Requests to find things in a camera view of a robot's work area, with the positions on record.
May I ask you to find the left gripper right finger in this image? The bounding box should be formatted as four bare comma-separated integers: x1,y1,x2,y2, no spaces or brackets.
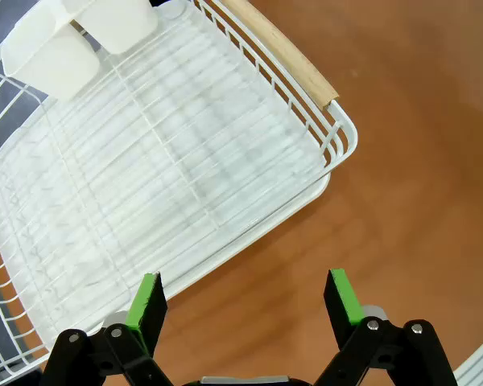
313,268,460,386

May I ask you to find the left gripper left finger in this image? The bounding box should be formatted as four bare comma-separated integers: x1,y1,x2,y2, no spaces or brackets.
39,272,174,386

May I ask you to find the white plastic drip tray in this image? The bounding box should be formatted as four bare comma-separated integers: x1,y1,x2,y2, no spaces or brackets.
0,7,333,351

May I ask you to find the white wire dish rack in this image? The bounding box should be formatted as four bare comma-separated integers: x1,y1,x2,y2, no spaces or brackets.
0,0,359,377

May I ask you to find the white plastic cutlery holder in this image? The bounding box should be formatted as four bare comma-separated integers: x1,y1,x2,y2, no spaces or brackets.
0,0,160,101

